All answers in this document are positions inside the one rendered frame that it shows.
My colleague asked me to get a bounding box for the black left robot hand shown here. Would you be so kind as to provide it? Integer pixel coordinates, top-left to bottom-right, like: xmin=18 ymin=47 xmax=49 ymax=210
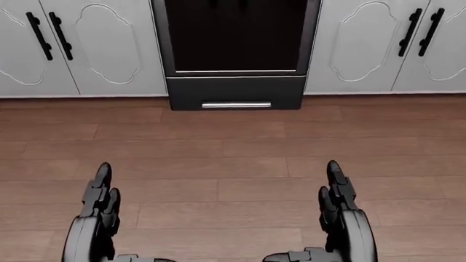
xmin=62 ymin=162 xmax=154 ymax=262

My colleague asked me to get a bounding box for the black glass oven door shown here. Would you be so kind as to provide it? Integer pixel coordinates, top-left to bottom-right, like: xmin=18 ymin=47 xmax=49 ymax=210
xmin=150 ymin=0 xmax=323 ymax=79

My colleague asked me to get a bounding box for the black stove oven body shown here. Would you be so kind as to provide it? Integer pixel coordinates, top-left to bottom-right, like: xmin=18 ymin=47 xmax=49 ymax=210
xmin=149 ymin=0 xmax=323 ymax=111

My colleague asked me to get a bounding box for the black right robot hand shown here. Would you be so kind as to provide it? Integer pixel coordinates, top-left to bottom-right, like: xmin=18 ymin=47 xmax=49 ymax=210
xmin=261 ymin=159 xmax=379 ymax=262

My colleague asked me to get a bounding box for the black oven bottom drawer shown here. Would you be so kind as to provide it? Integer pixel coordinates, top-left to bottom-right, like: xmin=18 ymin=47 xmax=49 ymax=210
xmin=165 ymin=76 xmax=307 ymax=111

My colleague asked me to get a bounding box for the silver oven drawer handle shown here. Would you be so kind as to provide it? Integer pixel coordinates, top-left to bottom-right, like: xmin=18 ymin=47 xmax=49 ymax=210
xmin=201 ymin=100 xmax=273 ymax=109

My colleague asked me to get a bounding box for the white panelled cabinet door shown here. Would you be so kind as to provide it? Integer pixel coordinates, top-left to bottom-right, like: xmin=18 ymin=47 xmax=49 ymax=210
xmin=390 ymin=0 xmax=466 ymax=93
xmin=37 ymin=0 xmax=170 ymax=96
xmin=304 ymin=0 xmax=433 ymax=94
xmin=0 ymin=0 xmax=82 ymax=97

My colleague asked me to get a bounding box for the black bar cabinet handle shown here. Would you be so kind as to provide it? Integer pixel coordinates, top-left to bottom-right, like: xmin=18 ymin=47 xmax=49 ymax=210
xmin=397 ymin=7 xmax=424 ymax=58
xmin=48 ymin=11 xmax=75 ymax=61
xmin=25 ymin=11 xmax=54 ymax=61
xmin=417 ymin=7 xmax=446 ymax=57

